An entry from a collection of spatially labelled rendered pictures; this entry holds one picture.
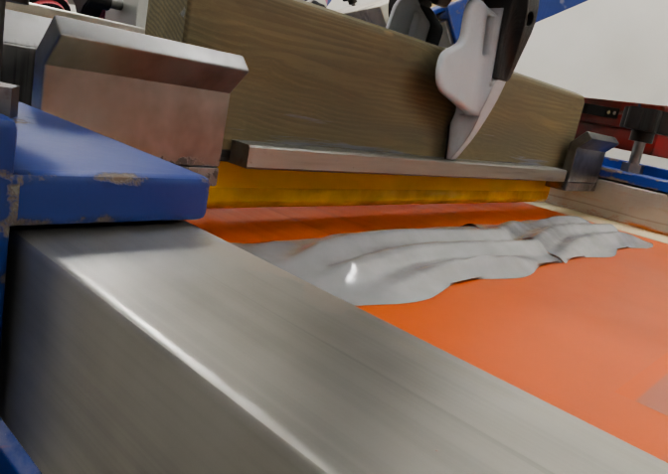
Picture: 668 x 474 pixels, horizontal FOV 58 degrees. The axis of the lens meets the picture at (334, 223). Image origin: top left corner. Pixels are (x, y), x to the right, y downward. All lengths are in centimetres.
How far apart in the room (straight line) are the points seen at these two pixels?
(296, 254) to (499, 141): 25
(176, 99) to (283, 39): 7
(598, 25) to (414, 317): 236
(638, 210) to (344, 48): 38
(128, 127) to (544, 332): 16
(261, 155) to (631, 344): 16
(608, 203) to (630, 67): 187
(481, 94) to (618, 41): 214
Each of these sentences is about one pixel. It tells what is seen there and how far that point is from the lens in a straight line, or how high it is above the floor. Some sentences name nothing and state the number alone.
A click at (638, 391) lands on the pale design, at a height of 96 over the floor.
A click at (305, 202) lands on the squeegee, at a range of 32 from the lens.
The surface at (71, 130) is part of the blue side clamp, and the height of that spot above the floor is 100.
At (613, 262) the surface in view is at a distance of 40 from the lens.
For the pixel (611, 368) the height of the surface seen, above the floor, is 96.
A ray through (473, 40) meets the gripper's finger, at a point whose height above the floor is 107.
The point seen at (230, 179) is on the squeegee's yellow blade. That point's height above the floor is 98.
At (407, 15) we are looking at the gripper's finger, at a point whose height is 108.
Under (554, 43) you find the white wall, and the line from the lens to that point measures 259.
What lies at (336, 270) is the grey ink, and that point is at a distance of 22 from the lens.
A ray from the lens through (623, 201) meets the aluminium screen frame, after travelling 61.
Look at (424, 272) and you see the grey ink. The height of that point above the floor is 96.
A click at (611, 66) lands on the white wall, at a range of 249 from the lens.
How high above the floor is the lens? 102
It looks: 12 degrees down
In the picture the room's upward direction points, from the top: 11 degrees clockwise
